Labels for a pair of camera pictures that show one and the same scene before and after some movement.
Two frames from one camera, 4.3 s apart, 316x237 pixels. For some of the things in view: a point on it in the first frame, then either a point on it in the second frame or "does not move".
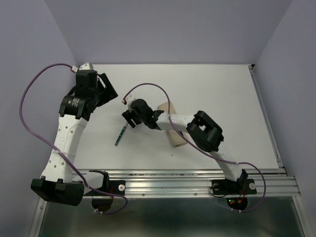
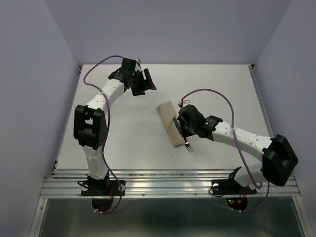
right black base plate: x=227 y=186 does not move
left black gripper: x=109 y=93 to x=140 y=90
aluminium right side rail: x=270 y=124 does not move
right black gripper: x=128 y=115 to x=183 y=131
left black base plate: x=116 y=186 does not move
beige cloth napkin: x=176 y=138 does not move
